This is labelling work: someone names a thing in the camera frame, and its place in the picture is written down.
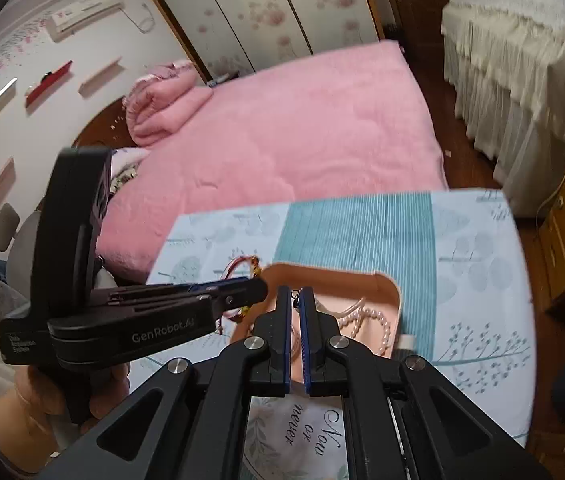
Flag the red string bracelet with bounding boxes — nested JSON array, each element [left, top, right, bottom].
[[214, 255, 264, 335]]

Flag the person's left hand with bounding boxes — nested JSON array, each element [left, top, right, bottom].
[[12, 361, 131, 428]]

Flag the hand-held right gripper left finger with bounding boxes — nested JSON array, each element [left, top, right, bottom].
[[37, 285, 293, 480]]

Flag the white lace furniture cover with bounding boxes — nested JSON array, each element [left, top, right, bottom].
[[441, 0, 565, 217]]

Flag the wooden headboard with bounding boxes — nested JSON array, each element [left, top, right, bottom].
[[70, 97, 149, 152]]

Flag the white cable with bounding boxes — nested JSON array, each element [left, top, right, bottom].
[[535, 129, 565, 228]]

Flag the white pearl necklace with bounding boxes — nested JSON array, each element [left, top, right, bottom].
[[336, 299, 394, 357]]

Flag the white air conditioner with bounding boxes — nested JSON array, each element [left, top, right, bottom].
[[44, 0, 127, 44]]

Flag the floral pillow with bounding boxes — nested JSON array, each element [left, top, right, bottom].
[[108, 149, 149, 197]]

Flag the pink jewelry box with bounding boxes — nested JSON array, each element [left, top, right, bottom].
[[229, 262, 404, 362]]

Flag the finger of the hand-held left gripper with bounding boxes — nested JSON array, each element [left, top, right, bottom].
[[92, 276, 269, 307], [197, 294, 246, 328]]

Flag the folded pink quilt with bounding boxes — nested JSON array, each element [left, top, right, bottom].
[[123, 59, 214, 147]]

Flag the person's left forearm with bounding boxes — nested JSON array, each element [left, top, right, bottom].
[[0, 394, 60, 463]]

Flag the grey chair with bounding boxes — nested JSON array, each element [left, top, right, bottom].
[[0, 202, 40, 288]]

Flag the pink bed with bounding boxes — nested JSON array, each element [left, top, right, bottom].
[[95, 39, 450, 283]]

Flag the red wall shelf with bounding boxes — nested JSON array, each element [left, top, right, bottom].
[[24, 60, 74, 107]]

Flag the floral sliding door wardrobe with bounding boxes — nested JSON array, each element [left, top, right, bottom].
[[141, 0, 385, 83]]

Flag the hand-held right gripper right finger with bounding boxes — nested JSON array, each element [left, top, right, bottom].
[[299, 287, 553, 480]]

